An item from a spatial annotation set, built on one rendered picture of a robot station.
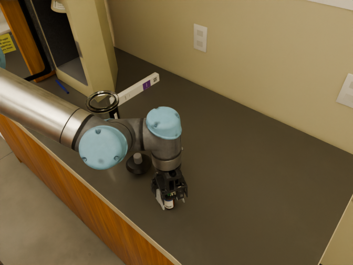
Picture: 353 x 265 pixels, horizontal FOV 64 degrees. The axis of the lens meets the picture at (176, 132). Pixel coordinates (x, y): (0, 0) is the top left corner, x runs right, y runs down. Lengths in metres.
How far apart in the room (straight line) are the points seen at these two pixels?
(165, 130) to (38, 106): 0.24
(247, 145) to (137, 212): 0.48
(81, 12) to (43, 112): 0.70
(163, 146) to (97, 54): 0.72
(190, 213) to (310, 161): 0.48
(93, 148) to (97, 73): 0.83
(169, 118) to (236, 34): 0.67
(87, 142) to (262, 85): 0.88
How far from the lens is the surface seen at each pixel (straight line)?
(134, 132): 0.62
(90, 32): 1.22
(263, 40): 1.15
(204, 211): 0.93
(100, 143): 0.49
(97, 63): 1.28
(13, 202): 2.39
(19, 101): 0.56
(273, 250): 0.90
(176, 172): 0.71
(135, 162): 1.00
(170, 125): 0.60
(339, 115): 1.17
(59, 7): 1.27
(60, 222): 2.15
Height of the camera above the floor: 1.74
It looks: 44 degrees down
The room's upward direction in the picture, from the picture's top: 3 degrees counter-clockwise
